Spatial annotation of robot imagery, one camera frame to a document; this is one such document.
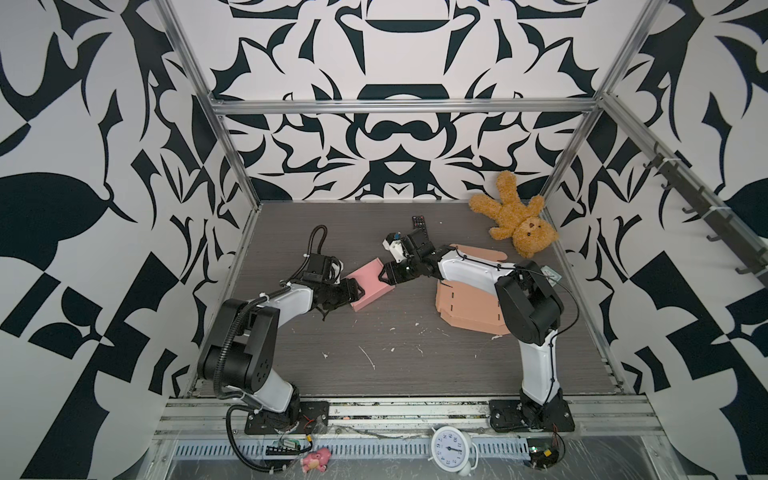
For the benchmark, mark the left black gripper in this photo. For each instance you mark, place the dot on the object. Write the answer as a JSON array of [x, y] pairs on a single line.
[[350, 291]]

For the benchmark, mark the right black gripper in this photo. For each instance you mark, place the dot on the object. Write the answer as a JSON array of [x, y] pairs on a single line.
[[390, 273]]

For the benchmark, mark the pink paper box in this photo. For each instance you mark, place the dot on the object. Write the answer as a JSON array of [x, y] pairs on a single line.
[[367, 278]]

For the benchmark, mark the peach paper box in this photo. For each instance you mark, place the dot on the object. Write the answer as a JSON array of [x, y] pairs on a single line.
[[463, 306]]

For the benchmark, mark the black tv remote control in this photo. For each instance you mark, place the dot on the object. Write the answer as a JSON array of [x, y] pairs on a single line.
[[419, 224]]

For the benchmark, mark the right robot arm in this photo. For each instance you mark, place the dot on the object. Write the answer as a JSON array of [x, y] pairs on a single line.
[[529, 307]]

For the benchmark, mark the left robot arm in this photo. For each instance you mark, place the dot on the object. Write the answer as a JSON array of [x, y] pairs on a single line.
[[238, 355]]

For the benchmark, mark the brown teddy bear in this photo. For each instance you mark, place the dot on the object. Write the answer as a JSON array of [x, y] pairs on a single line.
[[514, 219]]

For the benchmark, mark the small green alarm clock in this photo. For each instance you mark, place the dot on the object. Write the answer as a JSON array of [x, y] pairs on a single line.
[[551, 274]]

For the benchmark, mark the green circuit board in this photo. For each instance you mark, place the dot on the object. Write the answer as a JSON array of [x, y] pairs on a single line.
[[289, 447]]

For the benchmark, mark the small pink toy figure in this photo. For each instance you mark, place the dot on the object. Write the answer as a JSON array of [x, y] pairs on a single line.
[[316, 460]]

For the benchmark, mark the white round table clock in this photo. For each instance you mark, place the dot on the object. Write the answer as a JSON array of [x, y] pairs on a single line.
[[453, 451]]

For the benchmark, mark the black electronics module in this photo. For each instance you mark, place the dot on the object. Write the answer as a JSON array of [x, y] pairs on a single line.
[[545, 453]]

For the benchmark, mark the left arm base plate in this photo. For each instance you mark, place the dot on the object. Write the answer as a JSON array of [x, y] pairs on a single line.
[[294, 420]]

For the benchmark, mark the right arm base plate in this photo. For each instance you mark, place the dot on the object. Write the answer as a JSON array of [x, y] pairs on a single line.
[[508, 416]]

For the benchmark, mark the black wall hook rack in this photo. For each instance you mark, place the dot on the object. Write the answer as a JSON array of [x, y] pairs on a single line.
[[726, 226]]

